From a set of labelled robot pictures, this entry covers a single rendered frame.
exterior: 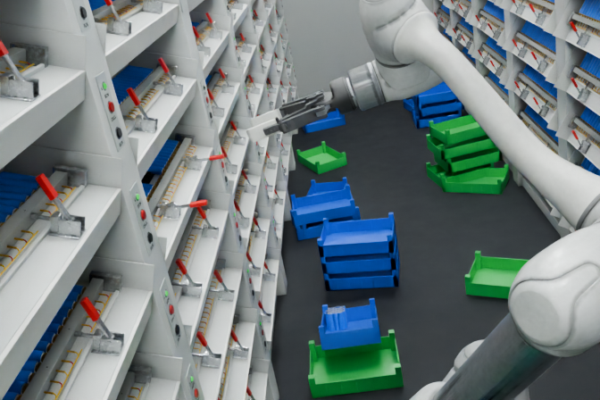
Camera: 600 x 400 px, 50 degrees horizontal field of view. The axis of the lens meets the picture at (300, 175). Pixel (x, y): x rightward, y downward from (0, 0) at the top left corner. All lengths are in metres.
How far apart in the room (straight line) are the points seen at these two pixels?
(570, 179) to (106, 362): 0.77
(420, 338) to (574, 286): 1.52
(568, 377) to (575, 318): 1.34
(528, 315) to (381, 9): 0.57
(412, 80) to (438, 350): 1.26
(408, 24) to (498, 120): 0.23
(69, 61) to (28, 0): 0.10
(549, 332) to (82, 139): 0.72
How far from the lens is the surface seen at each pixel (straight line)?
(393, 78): 1.30
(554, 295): 0.92
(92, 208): 0.98
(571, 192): 1.13
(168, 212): 1.34
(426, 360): 2.31
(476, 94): 1.15
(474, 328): 2.44
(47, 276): 0.82
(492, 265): 2.75
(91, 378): 0.95
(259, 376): 2.08
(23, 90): 0.85
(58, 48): 1.00
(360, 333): 2.23
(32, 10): 1.01
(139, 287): 1.12
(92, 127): 1.02
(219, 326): 1.65
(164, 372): 1.21
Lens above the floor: 1.46
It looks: 22 degrees down
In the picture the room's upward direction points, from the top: 11 degrees counter-clockwise
